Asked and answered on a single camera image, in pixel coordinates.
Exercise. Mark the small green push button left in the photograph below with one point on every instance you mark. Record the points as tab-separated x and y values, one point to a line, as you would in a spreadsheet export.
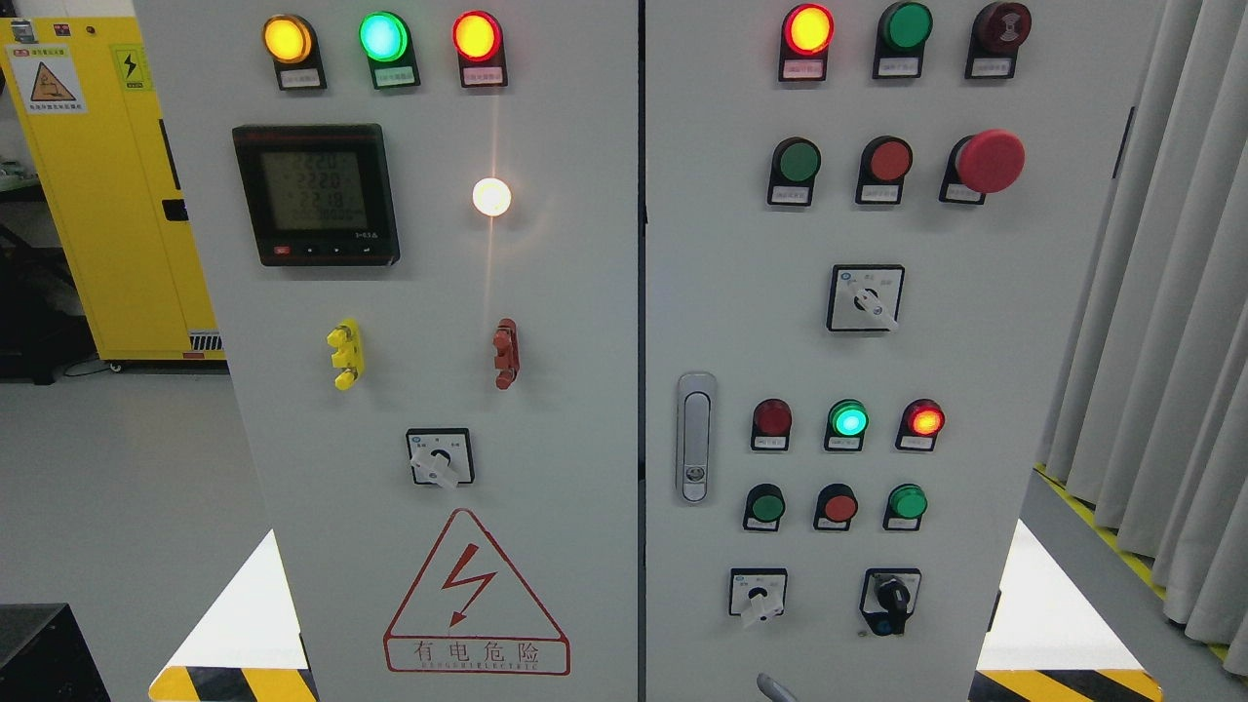
764	508

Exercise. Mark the small green push button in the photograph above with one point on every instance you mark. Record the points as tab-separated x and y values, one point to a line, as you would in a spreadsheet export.
905	507
764	508

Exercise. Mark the green start push button upper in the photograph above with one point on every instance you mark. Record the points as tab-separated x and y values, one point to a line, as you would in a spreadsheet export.
794	165

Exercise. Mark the small red push button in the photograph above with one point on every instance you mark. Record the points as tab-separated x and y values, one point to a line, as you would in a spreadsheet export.
836	506

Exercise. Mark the small green push button right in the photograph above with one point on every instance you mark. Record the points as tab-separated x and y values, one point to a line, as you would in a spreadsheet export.
905	507

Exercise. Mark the red stop push button upper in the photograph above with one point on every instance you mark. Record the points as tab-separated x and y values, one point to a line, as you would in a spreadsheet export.
884	163

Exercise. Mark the red emergency stop mushroom button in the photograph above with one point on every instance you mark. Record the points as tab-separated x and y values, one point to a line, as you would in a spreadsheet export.
982	164

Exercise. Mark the red test terminal block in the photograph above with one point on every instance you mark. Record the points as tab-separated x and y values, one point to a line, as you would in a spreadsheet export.
506	349

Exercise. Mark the dark red small indicator light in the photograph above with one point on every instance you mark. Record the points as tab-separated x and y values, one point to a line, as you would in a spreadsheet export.
772	423

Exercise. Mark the white lit indicator lamp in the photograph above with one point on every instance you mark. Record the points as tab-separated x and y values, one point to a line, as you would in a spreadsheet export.
492	196

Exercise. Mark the green lit small indicator light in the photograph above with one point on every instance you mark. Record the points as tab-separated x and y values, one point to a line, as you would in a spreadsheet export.
846	426

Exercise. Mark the left grey cabinet door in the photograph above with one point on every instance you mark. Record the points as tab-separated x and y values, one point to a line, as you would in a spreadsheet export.
556	454

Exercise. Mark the grey cabinet door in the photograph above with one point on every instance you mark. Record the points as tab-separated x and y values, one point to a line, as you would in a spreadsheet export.
740	289
556	454

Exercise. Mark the right grey cabinet door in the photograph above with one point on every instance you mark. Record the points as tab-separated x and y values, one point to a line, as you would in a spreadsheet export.
740	289

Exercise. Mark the yellow test terminal block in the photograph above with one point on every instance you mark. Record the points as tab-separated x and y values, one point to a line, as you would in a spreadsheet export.
345	341

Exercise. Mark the red electric hazard warning sticker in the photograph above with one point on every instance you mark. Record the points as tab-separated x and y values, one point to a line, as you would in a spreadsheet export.
470	611

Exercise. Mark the red lit small indicator light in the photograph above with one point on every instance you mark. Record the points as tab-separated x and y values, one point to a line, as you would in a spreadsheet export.
920	425

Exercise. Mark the black digital power meter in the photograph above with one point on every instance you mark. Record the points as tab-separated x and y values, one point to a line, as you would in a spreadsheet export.
318	195

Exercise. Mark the red indicator light top left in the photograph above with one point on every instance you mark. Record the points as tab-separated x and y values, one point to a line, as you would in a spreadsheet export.
479	44

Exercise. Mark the red indicator light top right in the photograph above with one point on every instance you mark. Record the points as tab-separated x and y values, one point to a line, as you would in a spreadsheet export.
804	44

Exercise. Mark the green indicator light top left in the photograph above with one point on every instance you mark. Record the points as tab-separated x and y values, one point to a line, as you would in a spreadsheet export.
386	41

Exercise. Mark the green unlit indicator top right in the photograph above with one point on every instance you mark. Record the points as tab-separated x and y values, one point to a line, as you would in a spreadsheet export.
902	30

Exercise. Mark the yellow indicator light top left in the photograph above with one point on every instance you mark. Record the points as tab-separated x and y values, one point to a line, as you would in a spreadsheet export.
292	45

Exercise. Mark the dark red buzzer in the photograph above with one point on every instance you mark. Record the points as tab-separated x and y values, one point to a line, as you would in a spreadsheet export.
996	34

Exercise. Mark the grey curtain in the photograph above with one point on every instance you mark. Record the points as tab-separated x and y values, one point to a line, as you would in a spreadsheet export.
1150	422

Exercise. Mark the yellow safety storage cabinet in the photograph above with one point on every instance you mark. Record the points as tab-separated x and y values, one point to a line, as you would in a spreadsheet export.
85	99

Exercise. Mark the black box bottom left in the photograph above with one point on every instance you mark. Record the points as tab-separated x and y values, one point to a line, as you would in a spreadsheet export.
44	656

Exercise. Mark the grey cabinet door handle lock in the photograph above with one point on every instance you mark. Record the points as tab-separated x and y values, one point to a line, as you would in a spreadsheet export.
696	393

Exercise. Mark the left panel rotary selector switch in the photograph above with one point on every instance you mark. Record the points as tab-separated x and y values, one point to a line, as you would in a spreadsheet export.
441	457

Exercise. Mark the upper right rotary selector switch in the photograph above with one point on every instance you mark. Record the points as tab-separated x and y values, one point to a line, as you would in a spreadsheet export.
865	298

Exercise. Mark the lower white rotary selector switch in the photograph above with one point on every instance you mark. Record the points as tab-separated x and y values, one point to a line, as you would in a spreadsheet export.
757	595

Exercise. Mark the black key selector switch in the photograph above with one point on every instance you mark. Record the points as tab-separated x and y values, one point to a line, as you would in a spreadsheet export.
889	598

